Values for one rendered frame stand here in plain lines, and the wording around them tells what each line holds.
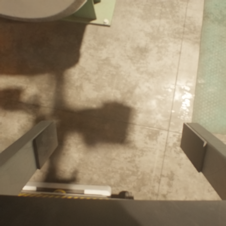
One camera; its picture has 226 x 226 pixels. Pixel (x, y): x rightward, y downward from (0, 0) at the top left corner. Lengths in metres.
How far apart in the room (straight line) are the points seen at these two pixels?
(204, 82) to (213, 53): 0.22
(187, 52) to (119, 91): 0.54
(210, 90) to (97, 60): 0.79
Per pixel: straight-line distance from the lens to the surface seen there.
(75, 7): 1.00
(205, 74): 1.28
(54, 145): 0.17
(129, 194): 1.03
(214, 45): 1.39
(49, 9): 1.09
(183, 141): 0.17
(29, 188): 1.13
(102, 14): 1.38
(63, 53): 1.31
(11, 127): 1.35
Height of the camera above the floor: 1.09
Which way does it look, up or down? 82 degrees down
